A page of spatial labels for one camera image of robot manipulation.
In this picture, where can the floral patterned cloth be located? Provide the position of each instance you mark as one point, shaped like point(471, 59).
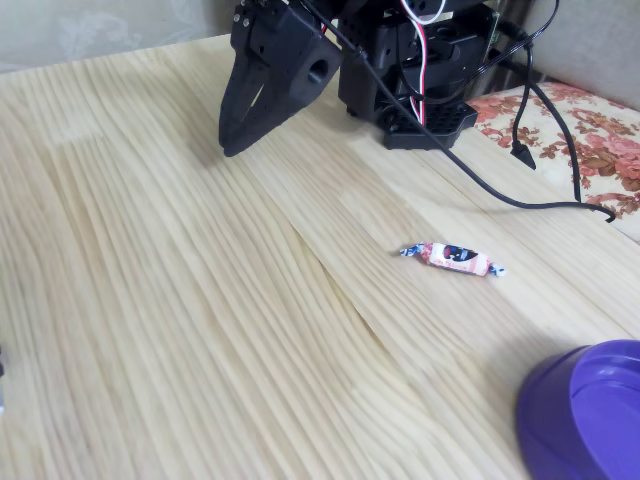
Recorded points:
point(610, 145)

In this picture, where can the grey upholstered backrest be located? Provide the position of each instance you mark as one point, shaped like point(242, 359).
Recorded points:
point(600, 50)

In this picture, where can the black robot arm with base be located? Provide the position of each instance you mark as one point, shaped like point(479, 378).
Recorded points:
point(380, 100)

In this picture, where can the purple plastic bowl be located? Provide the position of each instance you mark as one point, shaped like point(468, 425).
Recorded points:
point(550, 425)

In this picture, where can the pink candy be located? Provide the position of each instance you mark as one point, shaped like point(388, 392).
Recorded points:
point(450, 257)

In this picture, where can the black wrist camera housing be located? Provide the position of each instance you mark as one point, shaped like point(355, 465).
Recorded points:
point(315, 70)

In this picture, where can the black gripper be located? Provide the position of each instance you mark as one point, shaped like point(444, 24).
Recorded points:
point(289, 67)

